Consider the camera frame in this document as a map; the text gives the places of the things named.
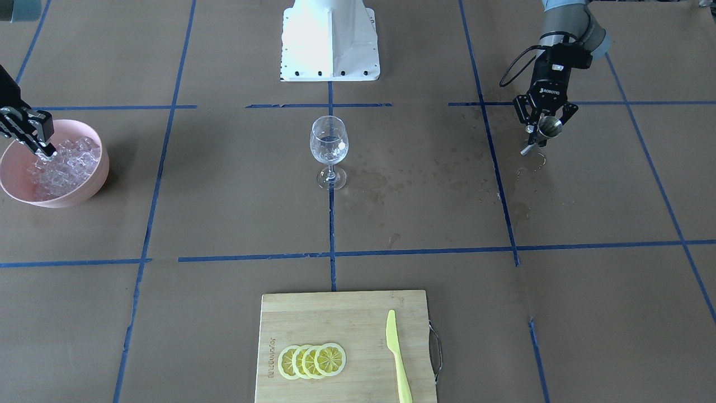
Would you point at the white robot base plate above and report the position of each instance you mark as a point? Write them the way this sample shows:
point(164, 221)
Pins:
point(329, 41)

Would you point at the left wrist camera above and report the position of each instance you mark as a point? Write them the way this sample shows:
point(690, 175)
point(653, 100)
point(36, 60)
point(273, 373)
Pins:
point(570, 55)

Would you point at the pink bowl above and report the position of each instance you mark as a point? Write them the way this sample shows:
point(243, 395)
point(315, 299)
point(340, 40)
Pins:
point(17, 159)

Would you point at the bamboo cutting board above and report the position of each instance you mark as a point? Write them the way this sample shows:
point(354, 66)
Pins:
point(356, 321)

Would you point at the clear wine glass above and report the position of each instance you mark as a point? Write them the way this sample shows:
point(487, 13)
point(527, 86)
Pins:
point(329, 145)

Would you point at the pile of ice cubes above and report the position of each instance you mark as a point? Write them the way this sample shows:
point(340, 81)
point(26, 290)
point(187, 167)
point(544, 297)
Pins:
point(66, 170)

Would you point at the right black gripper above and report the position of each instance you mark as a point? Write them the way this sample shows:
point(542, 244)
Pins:
point(6, 91)

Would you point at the lemon slice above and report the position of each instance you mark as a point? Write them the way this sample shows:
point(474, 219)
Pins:
point(330, 359)
point(286, 367)
point(309, 363)
point(298, 358)

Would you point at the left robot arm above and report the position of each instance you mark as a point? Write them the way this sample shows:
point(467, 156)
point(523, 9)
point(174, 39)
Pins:
point(571, 39)

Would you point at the steel cocktail jigger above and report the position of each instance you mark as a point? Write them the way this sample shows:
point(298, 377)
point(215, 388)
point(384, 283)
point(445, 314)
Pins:
point(547, 128)

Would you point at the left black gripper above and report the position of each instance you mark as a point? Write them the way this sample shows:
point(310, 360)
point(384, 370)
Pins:
point(546, 80)

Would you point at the yellow plastic knife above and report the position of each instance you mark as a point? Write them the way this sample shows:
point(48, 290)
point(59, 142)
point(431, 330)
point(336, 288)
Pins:
point(404, 393)

